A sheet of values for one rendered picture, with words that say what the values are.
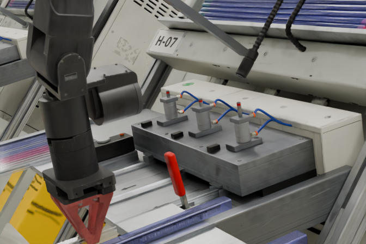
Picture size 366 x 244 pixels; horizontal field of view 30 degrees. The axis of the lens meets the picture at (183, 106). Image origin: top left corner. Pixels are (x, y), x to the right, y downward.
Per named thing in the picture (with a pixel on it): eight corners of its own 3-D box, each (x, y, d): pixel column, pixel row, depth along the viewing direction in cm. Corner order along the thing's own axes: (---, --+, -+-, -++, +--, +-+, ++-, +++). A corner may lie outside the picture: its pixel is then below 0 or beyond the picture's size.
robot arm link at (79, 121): (30, 90, 86) (46, 96, 82) (80, 77, 90) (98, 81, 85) (41, 141, 88) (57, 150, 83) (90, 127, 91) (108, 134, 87)
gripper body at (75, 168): (87, 169, 95) (77, 118, 93) (118, 187, 86) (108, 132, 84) (43, 183, 92) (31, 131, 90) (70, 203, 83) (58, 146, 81)
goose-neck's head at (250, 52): (239, 74, 101) (253, 48, 101) (232, 73, 102) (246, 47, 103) (248, 80, 102) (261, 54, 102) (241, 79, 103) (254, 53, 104)
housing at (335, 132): (330, 218, 101) (320, 126, 97) (170, 152, 143) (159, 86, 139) (370, 201, 104) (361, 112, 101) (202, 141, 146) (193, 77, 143)
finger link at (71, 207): (102, 224, 96) (90, 162, 93) (124, 240, 90) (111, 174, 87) (57, 241, 93) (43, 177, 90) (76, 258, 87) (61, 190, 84)
